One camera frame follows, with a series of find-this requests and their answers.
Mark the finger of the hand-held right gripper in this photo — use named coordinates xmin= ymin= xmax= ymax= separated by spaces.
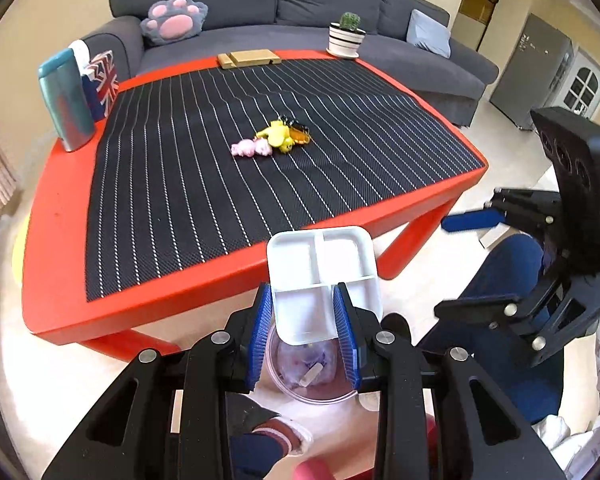
xmin=442 ymin=187 xmax=561 ymax=233
xmin=434 ymin=296 xmax=543 ymax=331

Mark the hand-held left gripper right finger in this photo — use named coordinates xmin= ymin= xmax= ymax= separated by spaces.
xmin=332 ymin=282 xmax=566 ymax=480

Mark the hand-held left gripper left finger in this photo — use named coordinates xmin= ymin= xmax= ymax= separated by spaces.
xmin=42 ymin=282 xmax=273 ymax=480

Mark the translucent pink waste bin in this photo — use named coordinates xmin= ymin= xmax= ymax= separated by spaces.
xmin=264 ymin=330 xmax=361 ymax=403

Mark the white compartment tray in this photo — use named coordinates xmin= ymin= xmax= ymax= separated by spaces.
xmin=266 ymin=226 xmax=383 ymax=347

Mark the white cardboard box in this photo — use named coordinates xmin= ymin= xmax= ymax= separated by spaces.
xmin=480 ymin=225 xmax=516 ymax=248

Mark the person's right leg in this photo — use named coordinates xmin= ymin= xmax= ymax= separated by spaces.
xmin=417 ymin=234 xmax=566 ymax=423

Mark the person's leg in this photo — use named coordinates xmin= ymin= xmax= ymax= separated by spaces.
xmin=230 ymin=417 xmax=301 ymax=480
xmin=417 ymin=234 xmax=566 ymax=423

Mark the person's left shoe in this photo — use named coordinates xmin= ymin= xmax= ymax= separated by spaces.
xmin=250 ymin=415 xmax=313 ymax=456

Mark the person's left leg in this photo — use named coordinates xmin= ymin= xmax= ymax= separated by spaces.
xmin=230 ymin=417 xmax=301 ymax=480

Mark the white arched window door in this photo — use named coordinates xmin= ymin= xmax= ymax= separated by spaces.
xmin=560 ymin=47 xmax=600 ymax=116

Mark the black striped placemat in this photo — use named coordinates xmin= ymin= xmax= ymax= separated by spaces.
xmin=84 ymin=57 xmax=485 ymax=303

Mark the grey refrigerator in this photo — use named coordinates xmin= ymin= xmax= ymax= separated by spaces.
xmin=490 ymin=13 xmax=575 ymax=131

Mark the pink pig toy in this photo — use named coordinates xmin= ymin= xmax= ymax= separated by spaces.
xmin=231 ymin=137 xmax=273 ymax=158

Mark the light blue throw pillow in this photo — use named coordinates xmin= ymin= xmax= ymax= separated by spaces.
xmin=406 ymin=8 xmax=452 ymax=58

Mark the yellow toy figure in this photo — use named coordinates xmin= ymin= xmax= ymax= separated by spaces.
xmin=255 ymin=121 xmax=295 ymax=153

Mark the red table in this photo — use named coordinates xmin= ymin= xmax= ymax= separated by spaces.
xmin=22 ymin=50 xmax=489 ymax=361

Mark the potted cactus in striped pot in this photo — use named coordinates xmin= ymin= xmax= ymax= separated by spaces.
xmin=326 ymin=11 xmax=367 ymax=59

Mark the grey fabric sofa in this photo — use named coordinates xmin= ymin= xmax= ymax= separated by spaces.
xmin=75 ymin=0 xmax=501 ymax=128

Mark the wooden phone stand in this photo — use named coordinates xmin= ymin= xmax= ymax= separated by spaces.
xmin=217 ymin=49 xmax=282 ymax=69

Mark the flag print tissue box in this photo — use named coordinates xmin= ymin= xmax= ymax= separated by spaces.
xmin=69 ymin=40 xmax=120 ymax=122

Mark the teal insulated bottle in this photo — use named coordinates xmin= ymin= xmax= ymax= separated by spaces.
xmin=37 ymin=49 xmax=97 ymax=152

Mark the grey pink paw cushion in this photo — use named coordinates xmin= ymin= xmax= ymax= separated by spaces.
xmin=140 ymin=0 xmax=209 ymax=46

